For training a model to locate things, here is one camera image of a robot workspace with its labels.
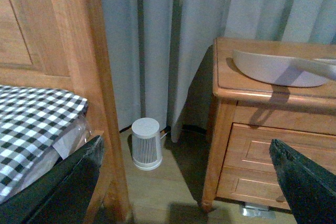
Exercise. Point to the grey curtain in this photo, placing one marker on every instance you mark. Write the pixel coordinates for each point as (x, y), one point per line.
(159, 61)

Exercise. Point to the beige plastic dustpan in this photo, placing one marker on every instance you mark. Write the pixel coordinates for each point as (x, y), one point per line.
(284, 70)

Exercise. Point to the white ribbed trash bin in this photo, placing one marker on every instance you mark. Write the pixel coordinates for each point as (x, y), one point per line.
(146, 144)

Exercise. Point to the metal floor outlet plate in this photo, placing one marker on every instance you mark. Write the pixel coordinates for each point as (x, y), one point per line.
(256, 210)

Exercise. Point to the wooden bed headboard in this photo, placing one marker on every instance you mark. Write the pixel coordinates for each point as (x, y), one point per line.
(62, 44)

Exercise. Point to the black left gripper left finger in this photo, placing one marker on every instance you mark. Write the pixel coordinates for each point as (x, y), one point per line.
(63, 194)

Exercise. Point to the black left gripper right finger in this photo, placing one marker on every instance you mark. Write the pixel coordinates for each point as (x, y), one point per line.
(308, 188)

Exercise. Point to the black white checkered bedsheet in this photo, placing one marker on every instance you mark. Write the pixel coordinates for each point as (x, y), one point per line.
(37, 127)

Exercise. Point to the wooden nightstand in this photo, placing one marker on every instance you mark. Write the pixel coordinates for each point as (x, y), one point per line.
(246, 115)

